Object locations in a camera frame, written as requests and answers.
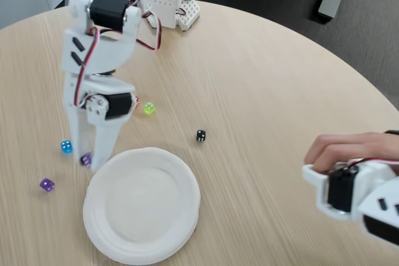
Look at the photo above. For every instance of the black dice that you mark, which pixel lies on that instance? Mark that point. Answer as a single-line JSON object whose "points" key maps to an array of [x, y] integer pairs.
{"points": [[201, 135]]}

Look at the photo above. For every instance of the white leader arm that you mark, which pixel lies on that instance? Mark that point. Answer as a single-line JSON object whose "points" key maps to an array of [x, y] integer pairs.
{"points": [[339, 191]]}

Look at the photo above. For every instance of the blue translucent dice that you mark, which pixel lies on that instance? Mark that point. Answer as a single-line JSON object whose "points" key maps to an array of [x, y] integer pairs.
{"points": [[66, 147]]}

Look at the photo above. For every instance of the person's hand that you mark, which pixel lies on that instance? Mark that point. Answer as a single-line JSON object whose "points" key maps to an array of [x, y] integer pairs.
{"points": [[349, 147]]}

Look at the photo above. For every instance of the purple translucent dice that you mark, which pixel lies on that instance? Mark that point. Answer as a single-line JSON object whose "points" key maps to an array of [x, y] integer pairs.
{"points": [[86, 160], [47, 185]]}

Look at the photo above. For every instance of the white paper plate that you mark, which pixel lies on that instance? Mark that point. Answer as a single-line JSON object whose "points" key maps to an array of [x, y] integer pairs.
{"points": [[141, 207]]}

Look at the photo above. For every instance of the light green translucent dice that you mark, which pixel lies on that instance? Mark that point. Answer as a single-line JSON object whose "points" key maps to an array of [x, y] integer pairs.
{"points": [[149, 108]]}

